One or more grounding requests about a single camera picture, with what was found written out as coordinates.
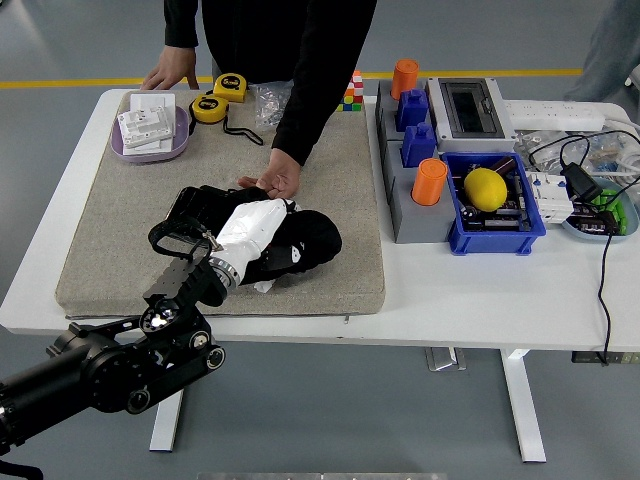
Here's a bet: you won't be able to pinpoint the person's torso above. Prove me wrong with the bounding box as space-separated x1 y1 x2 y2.
199 0 361 85

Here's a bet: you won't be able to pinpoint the grey electrical distribution box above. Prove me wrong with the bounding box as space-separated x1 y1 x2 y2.
425 76 518 155

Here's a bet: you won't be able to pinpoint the yellow tape measure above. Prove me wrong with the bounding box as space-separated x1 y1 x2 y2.
213 72 249 104
188 93 265 147

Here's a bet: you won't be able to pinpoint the blue plastic block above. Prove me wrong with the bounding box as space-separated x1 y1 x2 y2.
400 122 437 169
396 88 430 132

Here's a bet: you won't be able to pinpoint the clear bag of screws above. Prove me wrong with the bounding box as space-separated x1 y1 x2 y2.
248 81 293 132

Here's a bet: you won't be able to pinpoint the white cable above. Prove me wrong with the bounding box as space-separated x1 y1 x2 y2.
604 112 640 184

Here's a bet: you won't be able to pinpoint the glossy black panel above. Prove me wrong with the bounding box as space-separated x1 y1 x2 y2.
166 184 274 241

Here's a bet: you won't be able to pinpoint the table control box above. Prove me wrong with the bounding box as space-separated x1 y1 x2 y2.
571 351 640 365

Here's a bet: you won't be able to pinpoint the blue plastic bin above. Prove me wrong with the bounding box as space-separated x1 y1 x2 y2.
439 151 548 257

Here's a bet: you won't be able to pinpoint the black power cable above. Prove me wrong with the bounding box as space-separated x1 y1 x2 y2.
527 129 640 367

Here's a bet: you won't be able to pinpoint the green terminal blocks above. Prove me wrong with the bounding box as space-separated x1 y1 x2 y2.
592 188 632 236

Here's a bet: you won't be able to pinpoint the black power adapter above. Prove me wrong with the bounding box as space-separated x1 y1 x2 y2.
559 163 605 204

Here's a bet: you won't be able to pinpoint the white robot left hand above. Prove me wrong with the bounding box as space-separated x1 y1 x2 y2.
215 197 302 274

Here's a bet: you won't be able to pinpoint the white power strip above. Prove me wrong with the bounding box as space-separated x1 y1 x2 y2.
502 99 607 132

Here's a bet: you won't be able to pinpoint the grey-brown mat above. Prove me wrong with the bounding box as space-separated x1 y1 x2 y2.
54 88 387 320

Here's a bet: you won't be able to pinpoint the light blue dish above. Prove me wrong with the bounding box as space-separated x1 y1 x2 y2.
560 175 640 245

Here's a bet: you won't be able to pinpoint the white wall switch plate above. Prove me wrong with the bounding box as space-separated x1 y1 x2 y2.
116 107 175 149
122 137 174 156
129 92 177 119

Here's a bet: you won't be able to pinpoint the yellow lemon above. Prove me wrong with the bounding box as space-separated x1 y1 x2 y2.
463 167 509 211

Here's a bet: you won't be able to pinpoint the colourful puzzle cube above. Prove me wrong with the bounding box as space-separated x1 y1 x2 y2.
335 69 365 113

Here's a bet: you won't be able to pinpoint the person's right hand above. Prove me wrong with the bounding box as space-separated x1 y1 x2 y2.
140 45 200 92

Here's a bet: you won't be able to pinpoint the clear bags of small parts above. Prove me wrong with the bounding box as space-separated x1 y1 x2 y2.
514 128 631 176

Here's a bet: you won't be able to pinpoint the purple oval tray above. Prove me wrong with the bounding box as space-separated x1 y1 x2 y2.
109 104 192 165

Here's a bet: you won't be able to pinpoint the grey slotted holder block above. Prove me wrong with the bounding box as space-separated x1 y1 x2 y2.
382 139 459 245
374 78 441 146

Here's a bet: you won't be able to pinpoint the brown electronic components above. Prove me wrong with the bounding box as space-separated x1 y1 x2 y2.
569 202 621 236

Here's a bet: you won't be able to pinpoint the orange cylinder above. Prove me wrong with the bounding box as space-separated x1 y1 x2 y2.
410 157 449 207
390 58 421 101

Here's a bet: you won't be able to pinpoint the person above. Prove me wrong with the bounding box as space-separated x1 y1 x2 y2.
563 0 640 104

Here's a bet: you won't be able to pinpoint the white circuit breaker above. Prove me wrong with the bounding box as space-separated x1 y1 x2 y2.
525 170 576 226

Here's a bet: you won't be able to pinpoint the white table leg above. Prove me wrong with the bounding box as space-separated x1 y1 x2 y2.
499 348 547 464
148 387 186 454

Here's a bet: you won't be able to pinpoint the person's left hand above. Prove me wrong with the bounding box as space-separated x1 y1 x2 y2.
237 148 303 201

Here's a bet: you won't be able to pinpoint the metal bracket under table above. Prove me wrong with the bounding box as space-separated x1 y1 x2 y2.
424 346 467 372

